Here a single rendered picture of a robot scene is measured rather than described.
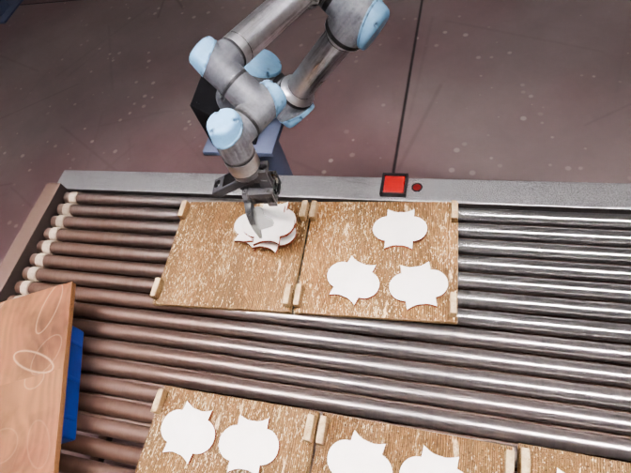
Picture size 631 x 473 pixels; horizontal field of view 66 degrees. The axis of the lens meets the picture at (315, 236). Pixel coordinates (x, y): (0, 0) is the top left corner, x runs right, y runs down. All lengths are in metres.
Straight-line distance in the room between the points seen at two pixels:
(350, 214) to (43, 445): 0.94
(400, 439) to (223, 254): 0.69
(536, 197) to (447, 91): 1.69
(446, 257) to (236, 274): 0.57
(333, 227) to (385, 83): 1.87
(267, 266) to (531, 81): 2.14
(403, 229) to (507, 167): 1.41
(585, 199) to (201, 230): 1.07
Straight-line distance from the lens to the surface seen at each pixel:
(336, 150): 2.82
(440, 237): 1.33
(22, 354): 1.50
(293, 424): 1.20
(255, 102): 1.09
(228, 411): 1.26
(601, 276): 1.36
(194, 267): 1.45
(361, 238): 1.34
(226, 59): 1.11
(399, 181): 1.45
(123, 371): 1.45
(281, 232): 1.33
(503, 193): 1.44
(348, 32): 1.32
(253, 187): 1.19
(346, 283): 1.27
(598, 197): 1.47
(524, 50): 3.30
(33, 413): 1.41
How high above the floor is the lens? 2.08
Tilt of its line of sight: 56 degrees down
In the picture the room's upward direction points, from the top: 23 degrees counter-clockwise
